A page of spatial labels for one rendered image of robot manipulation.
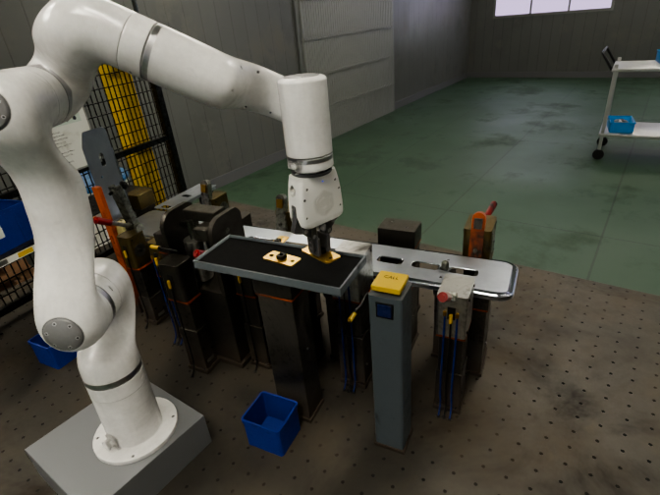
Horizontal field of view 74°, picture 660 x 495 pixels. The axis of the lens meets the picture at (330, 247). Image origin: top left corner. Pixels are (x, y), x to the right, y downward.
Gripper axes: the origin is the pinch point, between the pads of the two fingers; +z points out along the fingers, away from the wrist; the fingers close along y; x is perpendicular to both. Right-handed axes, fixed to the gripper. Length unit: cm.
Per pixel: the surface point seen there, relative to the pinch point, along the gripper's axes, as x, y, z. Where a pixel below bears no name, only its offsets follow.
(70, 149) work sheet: 142, -14, 0
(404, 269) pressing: 5.0, 31.6, 22.8
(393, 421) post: -15.0, 4.3, 42.9
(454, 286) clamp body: -14.6, 26.0, 16.8
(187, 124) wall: 380, 135, 47
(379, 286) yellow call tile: -12.5, 4.0, 6.8
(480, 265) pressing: -9, 47, 23
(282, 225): 55, 27, 23
